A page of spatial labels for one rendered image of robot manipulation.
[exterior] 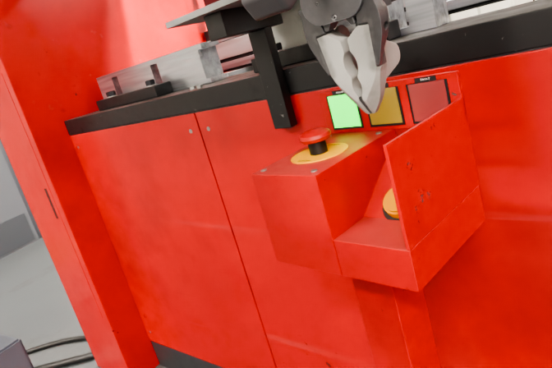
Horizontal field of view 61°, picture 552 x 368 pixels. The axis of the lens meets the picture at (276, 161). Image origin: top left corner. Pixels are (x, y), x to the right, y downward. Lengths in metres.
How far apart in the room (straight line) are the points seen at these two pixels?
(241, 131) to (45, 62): 0.78
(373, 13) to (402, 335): 0.37
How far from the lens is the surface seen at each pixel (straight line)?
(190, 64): 1.17
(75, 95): 1.56
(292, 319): 1.10
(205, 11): 0.74
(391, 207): 0.52
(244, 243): 1.07
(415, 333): 0.63
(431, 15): 0.81
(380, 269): 0.49
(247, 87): 0.89
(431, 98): 0.56
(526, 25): 0.66
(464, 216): 0.55
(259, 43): 0.82
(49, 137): 1.51
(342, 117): 0.64
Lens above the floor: 0.92
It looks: 14 degrees down
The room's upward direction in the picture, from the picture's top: 16 degrees counter-clockwise
